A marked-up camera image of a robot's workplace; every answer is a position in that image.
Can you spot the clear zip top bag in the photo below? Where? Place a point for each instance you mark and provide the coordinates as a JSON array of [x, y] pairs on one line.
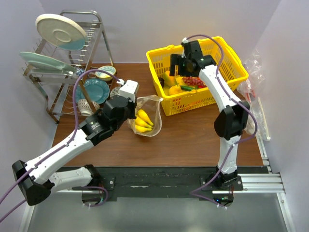
[[151, 105]]

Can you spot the blue patterned cup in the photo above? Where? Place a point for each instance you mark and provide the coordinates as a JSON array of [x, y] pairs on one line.
[[85, 108]]

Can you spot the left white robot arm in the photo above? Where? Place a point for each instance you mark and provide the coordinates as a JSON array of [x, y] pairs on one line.
[[39, 177]]

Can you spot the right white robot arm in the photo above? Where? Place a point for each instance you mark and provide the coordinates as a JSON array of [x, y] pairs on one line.
[[233, 113]]

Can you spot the crumpled clear plastic bag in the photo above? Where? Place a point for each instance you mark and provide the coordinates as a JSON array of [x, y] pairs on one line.
[[256, 82]]

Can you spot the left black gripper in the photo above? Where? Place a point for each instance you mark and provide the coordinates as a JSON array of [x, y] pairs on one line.
[[133, 106]]

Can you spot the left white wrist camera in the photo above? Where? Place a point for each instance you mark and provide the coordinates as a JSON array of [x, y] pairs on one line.
[[129, 90]]

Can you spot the dark avocado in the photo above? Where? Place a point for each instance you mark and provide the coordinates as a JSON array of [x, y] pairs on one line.
[[162, 81]]

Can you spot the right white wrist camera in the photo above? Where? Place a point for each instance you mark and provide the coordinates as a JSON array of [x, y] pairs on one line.
[[184, 41]]

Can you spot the polka dot plastic bag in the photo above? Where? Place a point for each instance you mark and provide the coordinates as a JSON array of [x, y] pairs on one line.
[[251, 125]]

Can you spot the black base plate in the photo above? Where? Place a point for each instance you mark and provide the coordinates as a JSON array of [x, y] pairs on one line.
[[162, 182]]

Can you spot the teal scalloped plate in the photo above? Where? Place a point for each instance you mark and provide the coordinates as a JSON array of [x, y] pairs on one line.
[[97, 90]]

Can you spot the red grape bunch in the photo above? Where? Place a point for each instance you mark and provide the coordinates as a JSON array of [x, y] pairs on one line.
[[194, 82]]

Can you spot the yellow banana bunch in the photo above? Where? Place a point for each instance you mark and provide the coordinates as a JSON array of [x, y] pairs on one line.
[[142, 122]]

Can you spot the mango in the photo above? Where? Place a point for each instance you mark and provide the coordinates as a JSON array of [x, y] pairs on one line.
[[169, 80]]

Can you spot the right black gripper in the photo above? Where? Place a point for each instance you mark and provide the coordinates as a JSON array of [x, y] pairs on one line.
[[176, 59]]

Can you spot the yellow lemon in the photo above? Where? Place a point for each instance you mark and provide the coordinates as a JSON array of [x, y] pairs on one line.
[[175, 90]]

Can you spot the yellow plastic shopping basket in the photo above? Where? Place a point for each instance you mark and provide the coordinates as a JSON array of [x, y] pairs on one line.
[[231, 70]]

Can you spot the white and teal plate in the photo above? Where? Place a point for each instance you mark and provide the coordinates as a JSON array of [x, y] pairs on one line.
[[61, 32]]

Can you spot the small blue white bowl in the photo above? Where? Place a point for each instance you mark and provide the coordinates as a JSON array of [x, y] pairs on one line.
[[79, 71]]

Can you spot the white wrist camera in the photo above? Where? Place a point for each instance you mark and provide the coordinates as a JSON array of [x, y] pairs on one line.
[[129, 90], [184, 41]]

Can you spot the pale green plate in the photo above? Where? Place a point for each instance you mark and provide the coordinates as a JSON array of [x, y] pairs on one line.
[[45, 63]]

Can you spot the teal rimmed yellow bowl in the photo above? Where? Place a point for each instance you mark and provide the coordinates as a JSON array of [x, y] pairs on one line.
[[105, 76]]

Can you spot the black floral patterned bowl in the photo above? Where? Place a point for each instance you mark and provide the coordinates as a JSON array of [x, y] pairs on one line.
[[115, 91]]

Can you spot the steel dish rack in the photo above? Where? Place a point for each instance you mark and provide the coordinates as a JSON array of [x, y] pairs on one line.
[[56, 86]]

